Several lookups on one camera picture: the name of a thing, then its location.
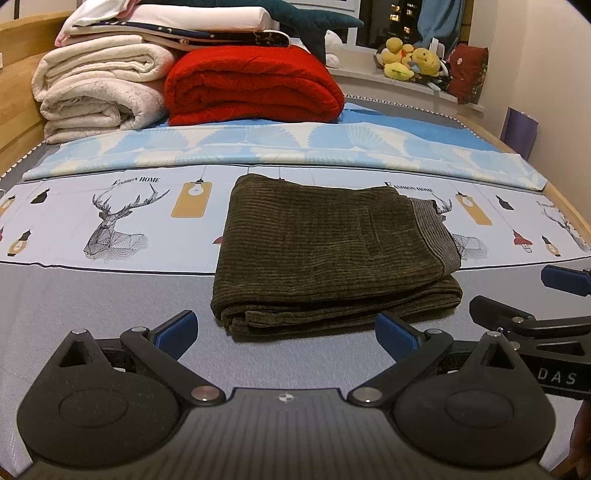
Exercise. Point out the red cushion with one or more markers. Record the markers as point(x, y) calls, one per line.
point(468, 74)

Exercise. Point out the red folded blanket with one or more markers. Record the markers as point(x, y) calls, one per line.
point(249, 87)

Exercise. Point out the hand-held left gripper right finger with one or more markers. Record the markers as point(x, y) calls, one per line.
point(392, 334)

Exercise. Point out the black white plush toy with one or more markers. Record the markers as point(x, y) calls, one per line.
point(438, 81)

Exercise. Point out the dark teal shark plush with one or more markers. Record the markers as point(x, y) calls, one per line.
point(314, 18)

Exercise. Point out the blue curtain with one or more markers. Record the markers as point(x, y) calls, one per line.
point(443, 21)

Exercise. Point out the deer print bed sheet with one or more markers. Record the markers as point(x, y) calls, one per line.
point(138, 286)

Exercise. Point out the window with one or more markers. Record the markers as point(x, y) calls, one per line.
point(388, 18)

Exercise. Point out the cream folded quilt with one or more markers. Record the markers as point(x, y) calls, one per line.
point(97, 87)

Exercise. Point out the stack of folded pillows and sheets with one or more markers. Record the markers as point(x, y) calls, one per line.
point(198, 16)

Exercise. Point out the purple box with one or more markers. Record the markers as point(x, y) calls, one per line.
point(519, 134)

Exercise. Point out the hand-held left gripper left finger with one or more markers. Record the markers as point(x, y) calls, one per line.
point(178, 330)

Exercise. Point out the white windowsill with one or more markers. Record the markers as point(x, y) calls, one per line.
point(369, 76)

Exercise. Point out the dark star-print cloth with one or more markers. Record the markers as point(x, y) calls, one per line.
point(221, 38)

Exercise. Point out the yellow plush toy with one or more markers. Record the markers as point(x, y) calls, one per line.
point(425, 60)
point(396, 57)

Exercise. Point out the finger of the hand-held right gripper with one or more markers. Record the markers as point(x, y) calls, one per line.
point(498, 311)
point(565, 279)

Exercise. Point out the light blue patterned blanket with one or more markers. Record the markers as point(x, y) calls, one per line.
point(277, 143)

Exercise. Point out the pink cloth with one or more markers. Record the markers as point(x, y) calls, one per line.
point(69, 32)

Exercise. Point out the white box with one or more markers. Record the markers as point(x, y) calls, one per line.
point(437, 46)

